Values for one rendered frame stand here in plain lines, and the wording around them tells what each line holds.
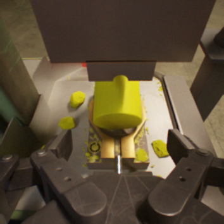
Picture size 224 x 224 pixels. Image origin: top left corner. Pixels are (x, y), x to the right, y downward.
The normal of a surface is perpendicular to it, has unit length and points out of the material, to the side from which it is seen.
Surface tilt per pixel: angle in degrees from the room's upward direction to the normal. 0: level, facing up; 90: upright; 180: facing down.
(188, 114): 0
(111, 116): 106
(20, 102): 90
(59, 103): 0
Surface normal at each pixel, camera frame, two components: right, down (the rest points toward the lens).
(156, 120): -0.01, -0.63
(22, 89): 1.00, 0.00
